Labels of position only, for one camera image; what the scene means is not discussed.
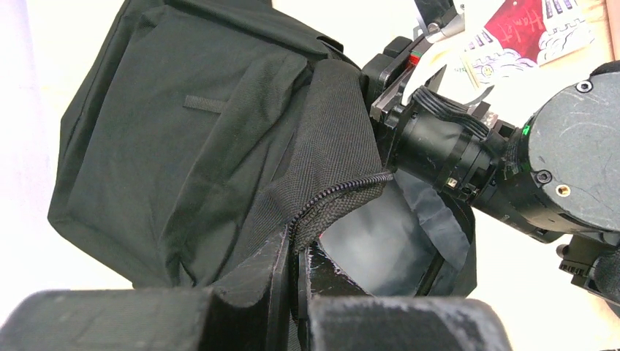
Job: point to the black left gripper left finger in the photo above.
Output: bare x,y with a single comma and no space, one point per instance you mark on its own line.
247,309

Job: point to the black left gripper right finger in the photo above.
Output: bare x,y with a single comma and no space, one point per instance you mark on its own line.
334,313

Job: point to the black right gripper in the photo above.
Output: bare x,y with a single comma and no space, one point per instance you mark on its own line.
456,148

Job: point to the white red castle book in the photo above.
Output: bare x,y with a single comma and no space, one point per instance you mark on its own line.
491,41

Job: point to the black student backpack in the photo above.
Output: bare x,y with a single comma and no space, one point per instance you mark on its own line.
205,128

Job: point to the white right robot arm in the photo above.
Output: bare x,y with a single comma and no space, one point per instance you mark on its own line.
557,174

